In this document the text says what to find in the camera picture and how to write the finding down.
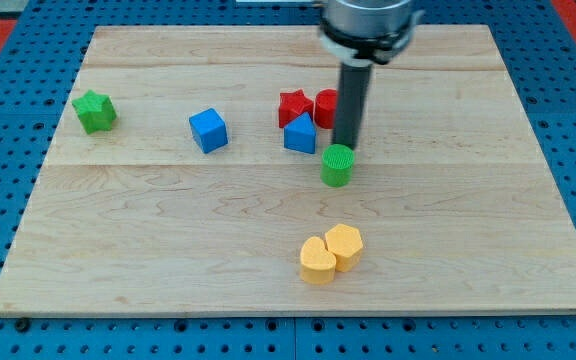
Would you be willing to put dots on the wooden board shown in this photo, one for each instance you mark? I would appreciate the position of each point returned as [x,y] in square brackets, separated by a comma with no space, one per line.
[456,206]

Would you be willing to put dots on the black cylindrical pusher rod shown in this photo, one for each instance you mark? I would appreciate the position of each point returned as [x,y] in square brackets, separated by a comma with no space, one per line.
[352,90]

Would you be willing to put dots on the red star block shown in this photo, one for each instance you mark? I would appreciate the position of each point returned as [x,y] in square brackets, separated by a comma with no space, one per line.
[292,105]

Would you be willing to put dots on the green star block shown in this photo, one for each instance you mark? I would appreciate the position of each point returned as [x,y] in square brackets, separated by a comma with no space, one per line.
[95,112]

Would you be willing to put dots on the blue cube block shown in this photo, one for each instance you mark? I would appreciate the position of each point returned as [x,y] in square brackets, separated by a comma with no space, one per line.
[209,130]

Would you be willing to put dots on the yellow hexagon block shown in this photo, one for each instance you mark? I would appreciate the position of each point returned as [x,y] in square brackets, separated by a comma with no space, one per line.
[346,244]

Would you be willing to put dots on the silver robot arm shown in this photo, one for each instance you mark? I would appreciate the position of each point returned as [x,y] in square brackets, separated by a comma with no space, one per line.
[362,34]

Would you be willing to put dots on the blue triangle block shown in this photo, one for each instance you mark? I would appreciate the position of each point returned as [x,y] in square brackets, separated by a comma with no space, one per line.
[300,134]

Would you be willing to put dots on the green cylinder block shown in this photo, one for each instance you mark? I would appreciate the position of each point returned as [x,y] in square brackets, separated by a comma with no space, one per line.
[337,163]

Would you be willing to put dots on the yellow heart block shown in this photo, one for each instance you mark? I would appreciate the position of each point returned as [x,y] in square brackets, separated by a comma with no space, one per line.
[317,263]

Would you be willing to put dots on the red cylinder block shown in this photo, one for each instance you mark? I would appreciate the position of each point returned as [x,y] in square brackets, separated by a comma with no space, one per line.
[325,107]

